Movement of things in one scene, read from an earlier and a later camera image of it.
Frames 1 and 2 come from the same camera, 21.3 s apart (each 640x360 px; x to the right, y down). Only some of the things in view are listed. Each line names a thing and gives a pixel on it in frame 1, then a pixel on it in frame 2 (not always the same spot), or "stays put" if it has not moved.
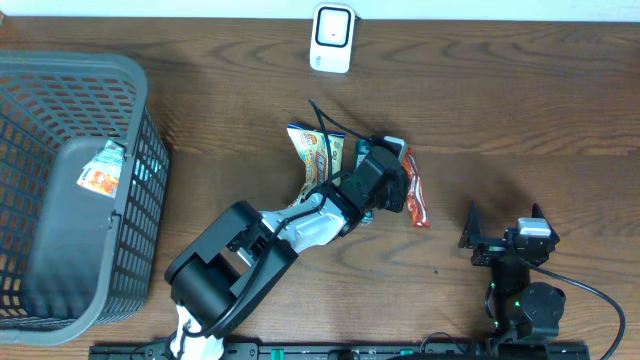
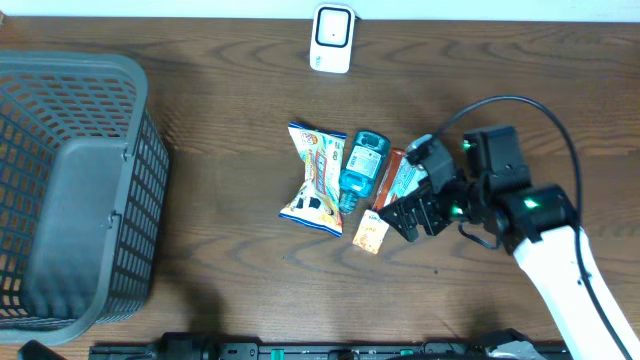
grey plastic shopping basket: [70, 258] stays put
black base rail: [409, 351] stays put
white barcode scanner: [332, 38] stays put
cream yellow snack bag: [312, 146] stays put
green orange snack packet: [101, 174] to [372, 229]
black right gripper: [472, 237] to [410, 214]
